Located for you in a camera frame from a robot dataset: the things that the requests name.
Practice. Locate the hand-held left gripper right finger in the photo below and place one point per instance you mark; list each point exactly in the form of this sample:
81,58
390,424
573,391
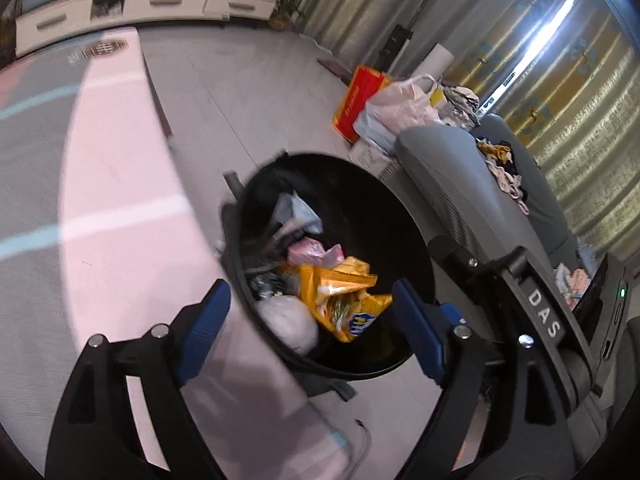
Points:
417,325

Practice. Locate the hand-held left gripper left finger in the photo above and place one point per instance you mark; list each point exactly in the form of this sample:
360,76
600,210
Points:
207,320

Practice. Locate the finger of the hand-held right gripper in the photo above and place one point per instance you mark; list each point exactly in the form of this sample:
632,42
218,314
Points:
470,270

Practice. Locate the golden yellow snack bag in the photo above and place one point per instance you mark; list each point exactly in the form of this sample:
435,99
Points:
340,305

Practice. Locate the white paper ball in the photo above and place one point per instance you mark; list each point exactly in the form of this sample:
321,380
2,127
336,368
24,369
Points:
290,322

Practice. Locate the black round trash bin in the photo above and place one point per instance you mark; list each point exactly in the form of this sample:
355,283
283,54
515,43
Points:
380,200

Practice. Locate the pastel folded clothes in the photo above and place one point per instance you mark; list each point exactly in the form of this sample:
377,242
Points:
575,280

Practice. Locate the grey sofa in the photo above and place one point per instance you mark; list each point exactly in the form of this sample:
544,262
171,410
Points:
450,185

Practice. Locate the patterned clothes heap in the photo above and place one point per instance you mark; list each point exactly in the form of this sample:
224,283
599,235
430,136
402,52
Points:
502,172

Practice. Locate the pink crumpled wrapper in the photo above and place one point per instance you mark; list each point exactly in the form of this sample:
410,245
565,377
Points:
310,253

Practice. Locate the clear plastic wrapper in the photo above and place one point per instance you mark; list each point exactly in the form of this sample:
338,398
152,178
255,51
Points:
295,210

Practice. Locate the white cardboard box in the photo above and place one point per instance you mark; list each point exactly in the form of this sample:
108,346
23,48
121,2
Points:
370,156

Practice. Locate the yellow patterned sheer curtain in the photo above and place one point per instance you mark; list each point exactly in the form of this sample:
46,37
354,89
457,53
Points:
575,160

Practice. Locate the pile of mixed clothes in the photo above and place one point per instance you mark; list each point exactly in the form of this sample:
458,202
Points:
462,105

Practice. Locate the multicoloured floor mat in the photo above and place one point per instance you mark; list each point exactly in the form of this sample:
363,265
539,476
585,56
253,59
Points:
100,185

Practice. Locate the white plastic carrier bag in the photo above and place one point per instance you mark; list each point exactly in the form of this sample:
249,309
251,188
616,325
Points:
400,105

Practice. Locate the orange red shopping bag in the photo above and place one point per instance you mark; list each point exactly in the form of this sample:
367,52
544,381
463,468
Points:
357,100

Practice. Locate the white rolled sheet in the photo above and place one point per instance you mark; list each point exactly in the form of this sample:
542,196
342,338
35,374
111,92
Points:
437,58

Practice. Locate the upright vacuum cleaner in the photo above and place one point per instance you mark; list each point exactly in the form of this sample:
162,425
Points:
400,40

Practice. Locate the brown door mat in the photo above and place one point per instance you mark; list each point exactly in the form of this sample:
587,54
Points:
335,68

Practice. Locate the grey curtain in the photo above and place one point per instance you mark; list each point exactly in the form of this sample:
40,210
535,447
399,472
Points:
360,0

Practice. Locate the potted plant in yellow pot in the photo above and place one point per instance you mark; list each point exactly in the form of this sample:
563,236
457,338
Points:
285,12

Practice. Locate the white television cabinet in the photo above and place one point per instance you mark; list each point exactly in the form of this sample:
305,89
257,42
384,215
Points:
165,4

